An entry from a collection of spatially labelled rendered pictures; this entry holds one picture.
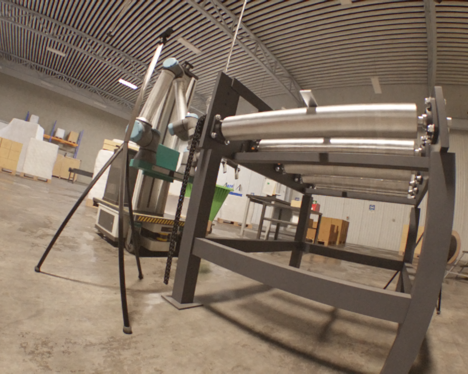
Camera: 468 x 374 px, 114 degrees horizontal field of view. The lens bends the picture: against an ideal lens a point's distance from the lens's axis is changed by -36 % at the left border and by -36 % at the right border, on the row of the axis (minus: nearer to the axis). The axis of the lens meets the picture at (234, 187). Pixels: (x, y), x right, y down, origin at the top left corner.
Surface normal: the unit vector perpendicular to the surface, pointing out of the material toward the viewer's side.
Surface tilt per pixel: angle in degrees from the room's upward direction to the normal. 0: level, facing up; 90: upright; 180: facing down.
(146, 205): 90
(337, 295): 90
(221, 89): 90
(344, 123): 121
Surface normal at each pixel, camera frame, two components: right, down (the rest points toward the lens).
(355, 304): -0.63, -0.21
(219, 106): 0.75, 0.08
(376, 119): -0.66, 0.14
